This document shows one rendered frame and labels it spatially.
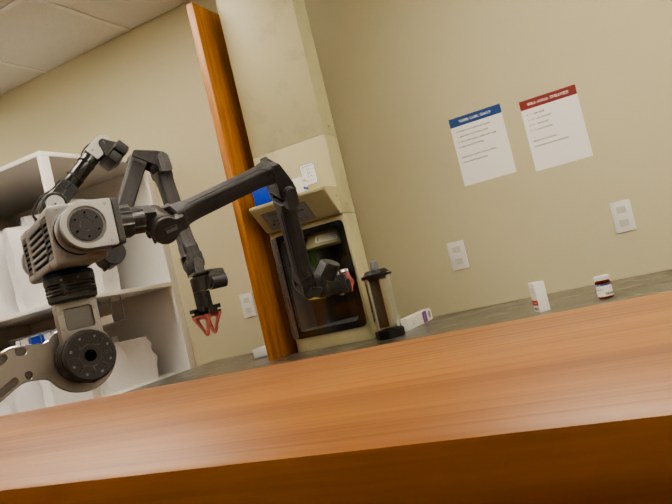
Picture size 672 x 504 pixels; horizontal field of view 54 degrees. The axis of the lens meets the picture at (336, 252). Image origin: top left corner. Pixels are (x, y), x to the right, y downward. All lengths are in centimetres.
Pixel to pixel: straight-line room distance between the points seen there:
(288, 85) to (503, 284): 113
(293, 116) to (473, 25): 81
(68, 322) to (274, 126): 109
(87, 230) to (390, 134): 149
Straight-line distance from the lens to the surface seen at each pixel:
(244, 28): 271
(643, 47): 270
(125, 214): 177
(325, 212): 241
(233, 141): 264
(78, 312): 198
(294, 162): 252
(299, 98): 254
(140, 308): 356
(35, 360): 203
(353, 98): 292
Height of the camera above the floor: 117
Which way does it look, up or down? 2 degrees up
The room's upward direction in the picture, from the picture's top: 13 degrees counter-clockwise
